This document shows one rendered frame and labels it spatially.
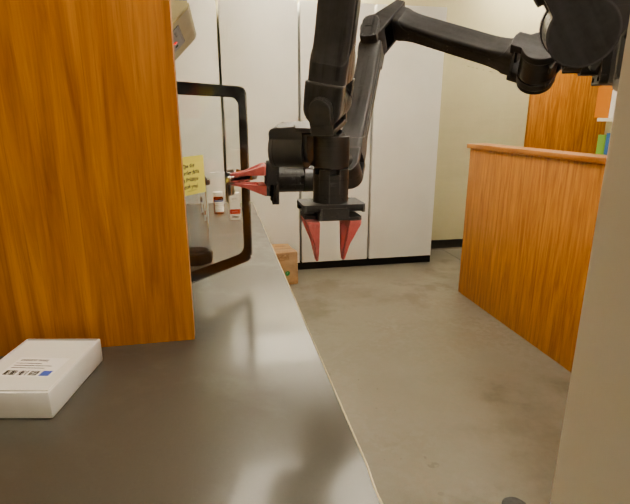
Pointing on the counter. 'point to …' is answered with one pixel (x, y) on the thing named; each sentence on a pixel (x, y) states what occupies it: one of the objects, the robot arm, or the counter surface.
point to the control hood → (181, 15)
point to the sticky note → (194, 174)
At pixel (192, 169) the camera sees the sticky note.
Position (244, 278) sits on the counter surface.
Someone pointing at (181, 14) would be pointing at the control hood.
